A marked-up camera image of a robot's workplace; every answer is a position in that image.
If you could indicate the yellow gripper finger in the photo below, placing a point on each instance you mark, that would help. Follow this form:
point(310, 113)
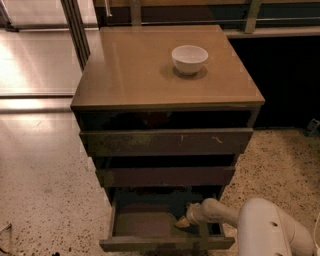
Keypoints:
point(182, 222)

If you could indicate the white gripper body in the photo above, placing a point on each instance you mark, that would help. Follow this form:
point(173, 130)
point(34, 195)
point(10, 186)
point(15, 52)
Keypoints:
point(194, 215)

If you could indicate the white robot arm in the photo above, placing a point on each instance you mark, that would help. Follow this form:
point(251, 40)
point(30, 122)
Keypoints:
point(263, 228)

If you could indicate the open bottom drawer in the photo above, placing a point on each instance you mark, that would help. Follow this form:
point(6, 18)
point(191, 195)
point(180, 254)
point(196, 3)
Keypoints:
point(144, 220)

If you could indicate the middle drawer dark front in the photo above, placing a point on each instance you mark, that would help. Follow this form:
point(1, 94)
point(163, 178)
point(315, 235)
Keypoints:
point(162, 177)

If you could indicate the drawer dark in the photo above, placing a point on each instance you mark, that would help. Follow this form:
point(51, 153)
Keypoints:
point(166, 142)
point(162, 177)

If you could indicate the top drawer dark front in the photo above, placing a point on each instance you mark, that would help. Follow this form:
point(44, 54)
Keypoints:
point(166, 142)

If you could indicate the brown drawer cabinet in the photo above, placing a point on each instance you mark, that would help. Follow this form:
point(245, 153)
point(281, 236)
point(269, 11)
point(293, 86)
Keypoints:
point(130, 84)

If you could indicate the small grey floor object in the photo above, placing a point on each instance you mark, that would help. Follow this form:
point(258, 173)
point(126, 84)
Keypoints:
point(313, 128)

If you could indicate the white ceramic bowl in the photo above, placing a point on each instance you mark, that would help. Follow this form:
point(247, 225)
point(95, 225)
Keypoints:
point(189, 59)

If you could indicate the metal railing frame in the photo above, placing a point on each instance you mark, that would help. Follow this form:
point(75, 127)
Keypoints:
point(244, 15)

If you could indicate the metal door frame post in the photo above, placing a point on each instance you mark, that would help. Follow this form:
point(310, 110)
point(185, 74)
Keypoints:
point(76, 28)

